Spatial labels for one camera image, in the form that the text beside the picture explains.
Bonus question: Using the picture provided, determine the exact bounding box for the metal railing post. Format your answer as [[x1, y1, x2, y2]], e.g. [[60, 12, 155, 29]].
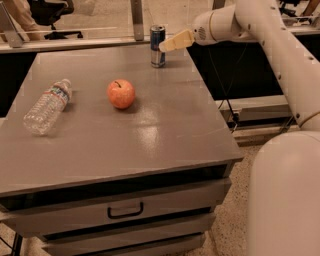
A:
[[212, 0, 226, 9], [130, 0, 144, 41]]

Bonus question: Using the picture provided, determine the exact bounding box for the person in beige trousers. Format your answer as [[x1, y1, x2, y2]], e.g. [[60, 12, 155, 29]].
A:
[[2, 0, 42, 41]]

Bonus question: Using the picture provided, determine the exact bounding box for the blue silver redbull can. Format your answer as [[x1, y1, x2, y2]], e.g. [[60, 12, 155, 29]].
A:
[[150, 25, 165, 68]]

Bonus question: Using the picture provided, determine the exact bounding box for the clear plastic water bottle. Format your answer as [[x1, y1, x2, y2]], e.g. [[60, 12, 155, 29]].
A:
[[23, 79, 72, 136]]

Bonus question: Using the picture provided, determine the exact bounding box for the metal railing post left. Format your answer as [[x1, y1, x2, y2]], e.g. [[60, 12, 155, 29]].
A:
[[130, 0, 144, 41]]

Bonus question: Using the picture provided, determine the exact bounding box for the black office chair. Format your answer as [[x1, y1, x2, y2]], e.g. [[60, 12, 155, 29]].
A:
[[279, 0, 301, 18], [27, 0, 83, 40]]

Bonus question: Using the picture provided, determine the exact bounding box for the black office chair left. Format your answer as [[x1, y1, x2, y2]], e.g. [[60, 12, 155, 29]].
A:
[[27, 0, 83, 40]]

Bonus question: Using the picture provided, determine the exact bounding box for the red apple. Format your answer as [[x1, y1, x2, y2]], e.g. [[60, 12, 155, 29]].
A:
[[106, 79, 135, 109]]

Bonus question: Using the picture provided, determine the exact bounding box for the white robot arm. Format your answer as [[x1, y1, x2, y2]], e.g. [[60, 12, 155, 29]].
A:
[[160, 0, 320, 256]]

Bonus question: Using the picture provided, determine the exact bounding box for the black drawer handle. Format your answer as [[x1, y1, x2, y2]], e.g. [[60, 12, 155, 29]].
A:
[[107, 202, 144, 220]]

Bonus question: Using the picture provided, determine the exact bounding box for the grey drawer cabinet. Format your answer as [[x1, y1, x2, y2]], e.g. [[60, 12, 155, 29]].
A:
[[0, 45, 241, 256]]

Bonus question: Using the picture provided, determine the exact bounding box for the metal railing post right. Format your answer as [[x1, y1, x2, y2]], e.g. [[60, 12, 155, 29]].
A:
[[212, 0, 226, 9]]

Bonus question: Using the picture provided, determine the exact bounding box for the metal bracket far left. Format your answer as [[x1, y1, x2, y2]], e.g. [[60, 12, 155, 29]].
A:
[[0, 1, 24, 48]]

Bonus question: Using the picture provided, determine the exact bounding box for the black power cable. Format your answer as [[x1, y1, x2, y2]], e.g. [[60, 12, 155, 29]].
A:
[[208, 44, 249, 132]]

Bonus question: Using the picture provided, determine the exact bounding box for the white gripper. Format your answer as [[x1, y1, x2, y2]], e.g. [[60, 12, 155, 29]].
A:
[[159, 11, 216, 52]]

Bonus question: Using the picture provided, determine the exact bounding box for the black office chair right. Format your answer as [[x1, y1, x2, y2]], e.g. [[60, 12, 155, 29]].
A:
[[279, 0, 301, 18]]

